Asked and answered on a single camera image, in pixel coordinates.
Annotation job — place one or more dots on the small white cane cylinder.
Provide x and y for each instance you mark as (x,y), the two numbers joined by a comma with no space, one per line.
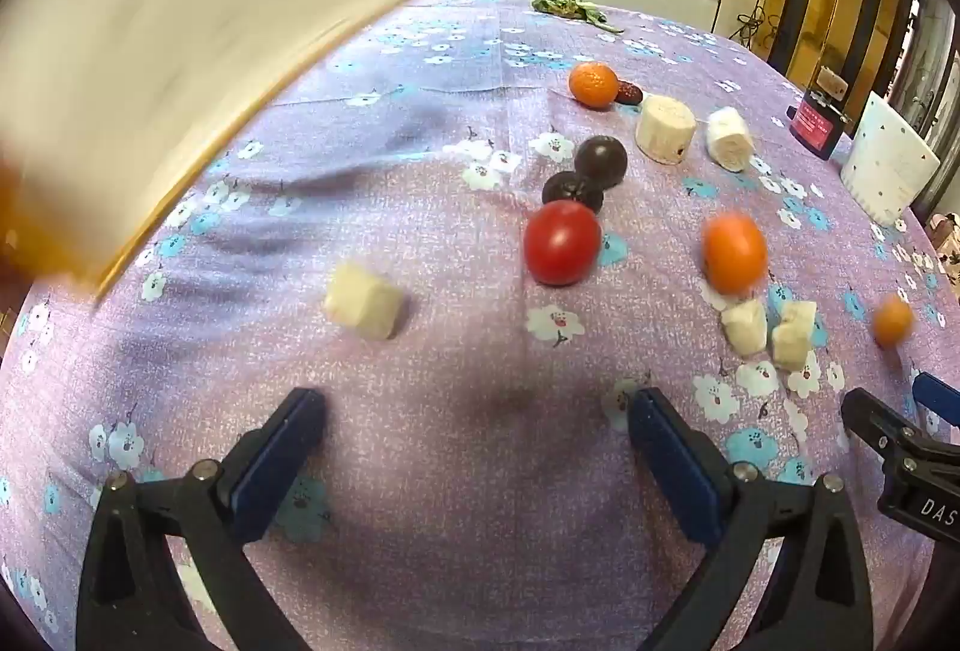
(729,138)

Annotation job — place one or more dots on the small beige block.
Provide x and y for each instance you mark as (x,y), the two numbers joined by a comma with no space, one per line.
(831,81)

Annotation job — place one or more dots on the white dotted cup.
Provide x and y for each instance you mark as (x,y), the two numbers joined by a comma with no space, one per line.
(887,163)

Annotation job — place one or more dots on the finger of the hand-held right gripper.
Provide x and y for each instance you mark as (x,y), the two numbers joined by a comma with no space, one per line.
(941,400)
(874,418)

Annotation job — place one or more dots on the small orange kumquat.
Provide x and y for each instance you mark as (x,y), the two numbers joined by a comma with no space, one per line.
(892,319)

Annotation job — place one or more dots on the red tomato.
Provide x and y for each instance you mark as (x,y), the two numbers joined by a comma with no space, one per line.
(562,242)

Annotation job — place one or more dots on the red black jar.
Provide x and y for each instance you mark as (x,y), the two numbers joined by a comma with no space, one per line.
(817,124)

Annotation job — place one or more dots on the large orange tomato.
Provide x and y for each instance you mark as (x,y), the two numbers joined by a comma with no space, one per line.
(734,251)

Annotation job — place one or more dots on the white cane chunk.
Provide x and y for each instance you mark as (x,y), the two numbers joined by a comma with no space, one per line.
(745,326)
(793,334)
(364,302)

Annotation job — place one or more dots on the red date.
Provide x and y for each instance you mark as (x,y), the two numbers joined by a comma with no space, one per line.
(629,93)

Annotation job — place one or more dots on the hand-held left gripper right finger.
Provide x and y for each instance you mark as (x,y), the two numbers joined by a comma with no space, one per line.
(675,471)

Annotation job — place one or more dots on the wooden glazed door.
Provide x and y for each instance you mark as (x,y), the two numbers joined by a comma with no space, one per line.
(930,43)

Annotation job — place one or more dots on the yellow cardboard box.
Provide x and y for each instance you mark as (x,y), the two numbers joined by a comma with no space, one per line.
(187,21)

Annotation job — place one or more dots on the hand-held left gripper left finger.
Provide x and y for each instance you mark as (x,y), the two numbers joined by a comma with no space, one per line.
(277,456)

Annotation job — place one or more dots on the leaf patterned cloth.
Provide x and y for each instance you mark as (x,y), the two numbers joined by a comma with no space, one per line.
(949,242)

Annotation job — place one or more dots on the green leafy vegetable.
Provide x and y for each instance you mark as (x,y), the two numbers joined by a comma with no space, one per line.
(570,7)

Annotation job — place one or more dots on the orange mandarin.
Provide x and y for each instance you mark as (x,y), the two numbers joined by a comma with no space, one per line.
(593,85)

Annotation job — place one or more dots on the purple floral tablecloth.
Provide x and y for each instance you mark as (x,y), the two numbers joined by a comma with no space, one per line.
(450,336)

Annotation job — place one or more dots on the large white cane cylinder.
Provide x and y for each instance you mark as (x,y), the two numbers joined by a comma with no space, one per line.
(664,128)

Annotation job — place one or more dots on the dark purple plum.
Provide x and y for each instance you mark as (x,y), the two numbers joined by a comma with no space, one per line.
(572,191)
(601,161)

